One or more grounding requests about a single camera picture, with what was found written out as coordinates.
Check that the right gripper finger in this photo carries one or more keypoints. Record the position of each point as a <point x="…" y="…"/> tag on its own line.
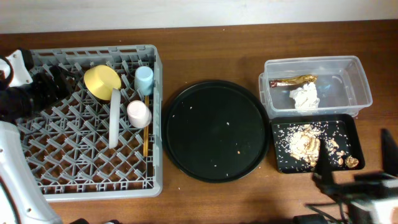
<point x="389" y="153"/>
<point x="323" y="169"/>

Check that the black rectangular tray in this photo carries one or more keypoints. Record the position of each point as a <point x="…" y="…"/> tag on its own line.
<point x="347" y="119"/>

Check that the blue plastic cup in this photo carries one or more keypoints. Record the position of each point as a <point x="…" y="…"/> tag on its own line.
<point x="144" y="80"/>

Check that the white tissue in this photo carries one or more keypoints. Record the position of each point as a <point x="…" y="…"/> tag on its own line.
<point x="305" y="97"/>

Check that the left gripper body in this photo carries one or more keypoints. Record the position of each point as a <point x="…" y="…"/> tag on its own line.
<point x="50" y="86"/>

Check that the yellow plastic bowl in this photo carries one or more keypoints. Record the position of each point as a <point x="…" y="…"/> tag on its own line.
<point x="101" y="80"/>

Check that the grey plastic dishwasher rack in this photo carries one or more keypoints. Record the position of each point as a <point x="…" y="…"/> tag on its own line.
<point x="67" y="146"/>

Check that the round black serving tray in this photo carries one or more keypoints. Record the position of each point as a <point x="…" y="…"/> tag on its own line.
<point x="216" y="131"/>

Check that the gold snack wrapper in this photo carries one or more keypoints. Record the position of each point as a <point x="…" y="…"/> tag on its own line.
<point x="293" y="81"/>

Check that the clear plastic bin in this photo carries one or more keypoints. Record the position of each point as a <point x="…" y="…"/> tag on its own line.
<point x="342" y="85"/>

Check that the peanut shell food scraps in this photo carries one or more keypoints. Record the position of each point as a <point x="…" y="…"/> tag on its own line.
<point x="297" y="146"/>

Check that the pink plastic cup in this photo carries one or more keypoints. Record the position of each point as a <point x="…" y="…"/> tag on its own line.
<point x="139" y="114"/>

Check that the grey round plate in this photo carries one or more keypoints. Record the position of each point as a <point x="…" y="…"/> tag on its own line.
<point x="114" y="116"/>

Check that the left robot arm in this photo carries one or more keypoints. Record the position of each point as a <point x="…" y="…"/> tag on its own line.
<point x="21" y="199"/>

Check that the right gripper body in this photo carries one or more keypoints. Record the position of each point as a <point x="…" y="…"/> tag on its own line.
<point x="349" y="186"/>

